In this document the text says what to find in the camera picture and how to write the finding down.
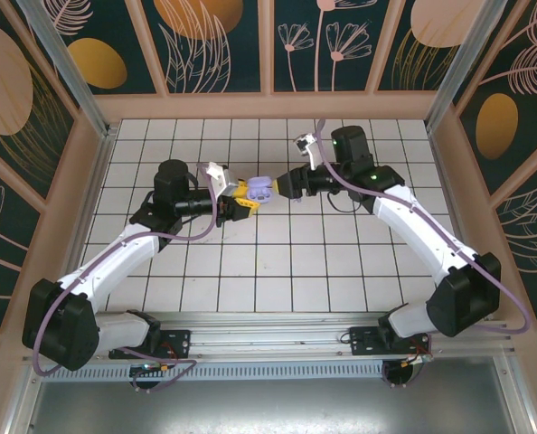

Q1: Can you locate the lilac earbud charging case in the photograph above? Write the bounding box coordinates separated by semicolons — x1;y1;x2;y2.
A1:
244;176;275;203

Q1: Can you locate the grey metal base sheet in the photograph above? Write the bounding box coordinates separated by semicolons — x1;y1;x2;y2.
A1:
24;378;525;434

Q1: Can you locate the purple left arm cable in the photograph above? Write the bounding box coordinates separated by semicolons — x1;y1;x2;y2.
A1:
32;162;220;393

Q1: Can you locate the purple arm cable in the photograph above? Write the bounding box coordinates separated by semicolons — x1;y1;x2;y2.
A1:
32;162;220;393
313;118;532;335

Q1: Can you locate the thin black cable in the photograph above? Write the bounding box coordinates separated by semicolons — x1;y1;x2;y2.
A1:
327;190;364;214

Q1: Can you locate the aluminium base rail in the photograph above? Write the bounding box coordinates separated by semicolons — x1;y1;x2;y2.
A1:
109;310;516;363

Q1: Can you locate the aluminium frame post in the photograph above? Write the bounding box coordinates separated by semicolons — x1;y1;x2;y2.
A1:
17;0;117;137
424;0;510;133

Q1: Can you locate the perforated metal cable tray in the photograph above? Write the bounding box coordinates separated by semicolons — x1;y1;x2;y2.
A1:
82;359;387;382

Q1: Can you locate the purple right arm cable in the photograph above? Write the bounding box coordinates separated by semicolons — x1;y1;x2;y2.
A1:
313;118;532;335

